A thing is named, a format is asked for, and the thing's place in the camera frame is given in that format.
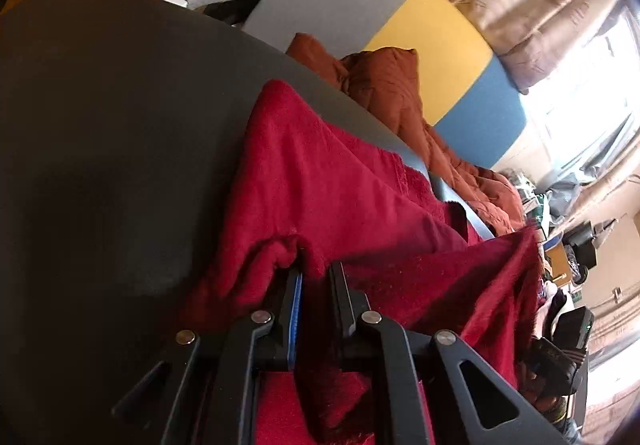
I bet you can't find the rust quilted jacket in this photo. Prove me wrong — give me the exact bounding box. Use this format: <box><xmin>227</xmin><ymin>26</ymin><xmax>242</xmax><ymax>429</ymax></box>
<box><xmin>287</xmin><ymin>32</ymin><xmax>527</xmax><ymax>239</ymax></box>

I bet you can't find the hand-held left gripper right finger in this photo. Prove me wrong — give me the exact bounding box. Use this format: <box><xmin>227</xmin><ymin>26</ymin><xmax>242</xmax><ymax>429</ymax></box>
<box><xmin>327</xmin><ymin>261</ymin><xmax>571</xmax><ymax>445</ymax></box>

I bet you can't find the grey plastic bag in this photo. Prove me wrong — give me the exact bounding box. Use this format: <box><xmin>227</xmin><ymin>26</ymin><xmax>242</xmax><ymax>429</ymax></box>
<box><xmin>544</xmin><ymin>172</ymin><xmax>597</xmax><ymax>222</ymax></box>

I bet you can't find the dark red embroidered sweater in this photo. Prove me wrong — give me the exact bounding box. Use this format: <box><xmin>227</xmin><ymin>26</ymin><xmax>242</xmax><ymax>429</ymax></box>
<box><xmin>180</xmin><ymin>79</ymin><xmax>544</xmax><ymax>445</ymax></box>

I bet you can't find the black monitor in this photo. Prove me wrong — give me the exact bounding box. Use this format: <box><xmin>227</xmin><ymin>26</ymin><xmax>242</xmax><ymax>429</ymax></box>
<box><xmin>562</xmin><ymin>222</ymin><xmax>599</xmax><ymax>269</ymax></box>

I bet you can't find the beige starfish print curtain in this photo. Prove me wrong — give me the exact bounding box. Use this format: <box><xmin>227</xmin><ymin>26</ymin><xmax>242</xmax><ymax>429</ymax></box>
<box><xmin>444</xmin><ymin>0</ymin><xmax>622</xmax><ymax>94</ymax></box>

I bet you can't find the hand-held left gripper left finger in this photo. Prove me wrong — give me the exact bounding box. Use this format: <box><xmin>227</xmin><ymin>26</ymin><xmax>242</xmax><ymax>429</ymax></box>
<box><xmin>111</xmin><ymin>270</ymin><xmax>303</xmax><ymax>445</ymax></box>

